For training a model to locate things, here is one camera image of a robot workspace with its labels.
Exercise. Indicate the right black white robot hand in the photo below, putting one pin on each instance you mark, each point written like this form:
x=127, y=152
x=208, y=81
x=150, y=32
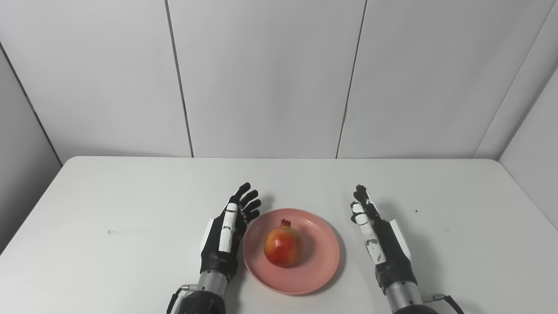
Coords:
x=388, y=248

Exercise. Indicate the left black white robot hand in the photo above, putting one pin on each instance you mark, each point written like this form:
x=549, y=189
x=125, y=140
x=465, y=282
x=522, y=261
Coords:
x=220, y=248

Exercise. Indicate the red yellow pomegranate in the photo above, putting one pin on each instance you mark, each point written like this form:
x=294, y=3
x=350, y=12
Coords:
x=283, y=244

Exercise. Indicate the pink round plate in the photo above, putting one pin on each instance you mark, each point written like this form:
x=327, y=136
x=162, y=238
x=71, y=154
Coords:
x=320, y=257

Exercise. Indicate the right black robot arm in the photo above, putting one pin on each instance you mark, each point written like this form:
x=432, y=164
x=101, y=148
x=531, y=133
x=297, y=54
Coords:
x=407, y=301

